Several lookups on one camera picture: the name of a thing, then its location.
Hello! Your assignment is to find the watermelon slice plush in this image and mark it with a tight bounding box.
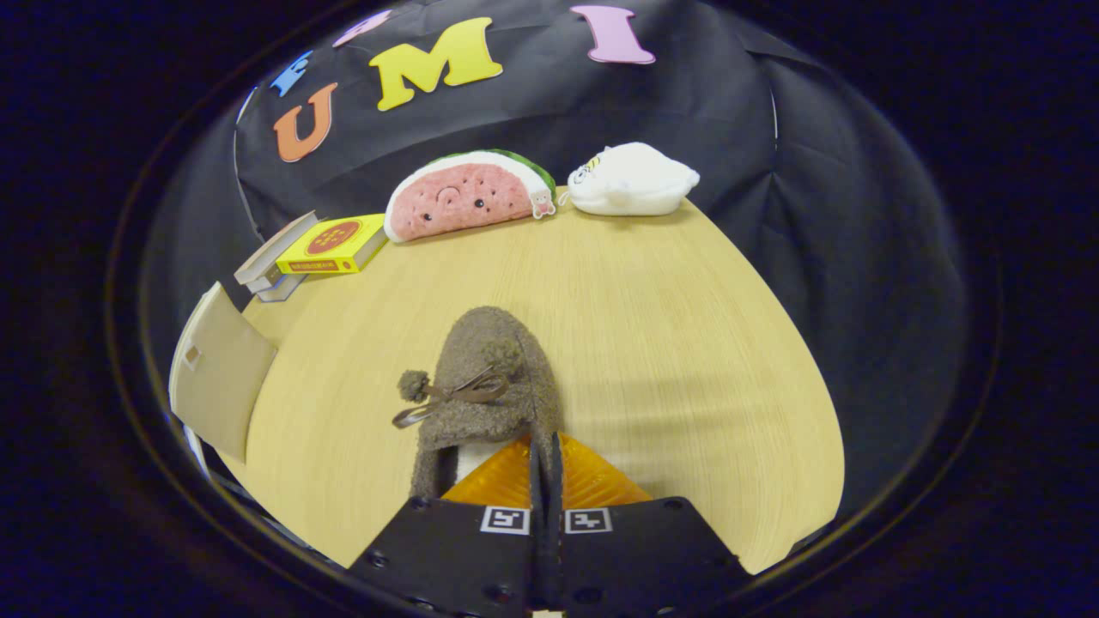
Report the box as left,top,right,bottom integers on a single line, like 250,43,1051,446
384,149,559,244

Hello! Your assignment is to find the brown fuzzy shoe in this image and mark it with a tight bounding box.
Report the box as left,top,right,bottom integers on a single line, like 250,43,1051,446
392,306,563,500

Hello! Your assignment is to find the yellow book with red circle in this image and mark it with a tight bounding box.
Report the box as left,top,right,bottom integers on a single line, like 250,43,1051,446
276,214,389,276

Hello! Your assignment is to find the white plush toy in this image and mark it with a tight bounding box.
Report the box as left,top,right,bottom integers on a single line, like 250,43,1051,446
562,142,701,216

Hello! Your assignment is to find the blue book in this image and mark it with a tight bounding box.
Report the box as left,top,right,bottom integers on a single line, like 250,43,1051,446
256,273,308,303

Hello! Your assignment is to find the beige book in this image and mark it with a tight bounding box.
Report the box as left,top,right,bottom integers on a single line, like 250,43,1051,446
234,211,319,286

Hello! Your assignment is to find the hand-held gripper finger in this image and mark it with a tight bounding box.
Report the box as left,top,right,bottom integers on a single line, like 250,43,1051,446
348,433,543,618
549,432,748,618

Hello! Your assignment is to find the black backdrop cloth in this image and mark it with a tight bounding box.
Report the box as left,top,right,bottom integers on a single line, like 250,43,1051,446
142,0,967,533

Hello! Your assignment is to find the beige fabric storage box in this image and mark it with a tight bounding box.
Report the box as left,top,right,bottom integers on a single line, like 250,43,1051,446
169,282,280,464

